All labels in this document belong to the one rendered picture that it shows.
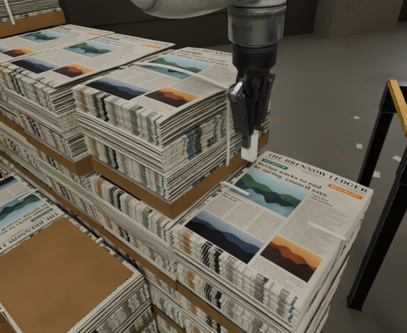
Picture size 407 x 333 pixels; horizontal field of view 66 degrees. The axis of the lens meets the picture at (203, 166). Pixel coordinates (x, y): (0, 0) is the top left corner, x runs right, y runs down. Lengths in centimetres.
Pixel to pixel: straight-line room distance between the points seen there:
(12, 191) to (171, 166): 83
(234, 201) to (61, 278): 51
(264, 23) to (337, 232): 41
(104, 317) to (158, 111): 54
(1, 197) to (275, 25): 108
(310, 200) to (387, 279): 107
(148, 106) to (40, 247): 61
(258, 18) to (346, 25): 508
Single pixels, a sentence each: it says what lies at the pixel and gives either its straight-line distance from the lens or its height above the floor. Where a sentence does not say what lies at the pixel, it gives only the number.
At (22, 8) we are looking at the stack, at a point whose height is 114.
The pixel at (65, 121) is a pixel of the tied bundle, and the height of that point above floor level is 98.
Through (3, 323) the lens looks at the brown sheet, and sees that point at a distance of 122.
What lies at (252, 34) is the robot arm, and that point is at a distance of 52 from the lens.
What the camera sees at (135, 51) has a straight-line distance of 91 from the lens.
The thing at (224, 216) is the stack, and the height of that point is 83.
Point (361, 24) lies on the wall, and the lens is 576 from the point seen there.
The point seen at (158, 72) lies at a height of 106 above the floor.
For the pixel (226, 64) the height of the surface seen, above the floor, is 106.
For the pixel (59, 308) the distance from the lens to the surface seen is 90.
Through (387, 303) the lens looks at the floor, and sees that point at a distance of 168.
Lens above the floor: 131
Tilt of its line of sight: 36 degrees down
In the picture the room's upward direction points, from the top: 3 degrees counter-clockwise
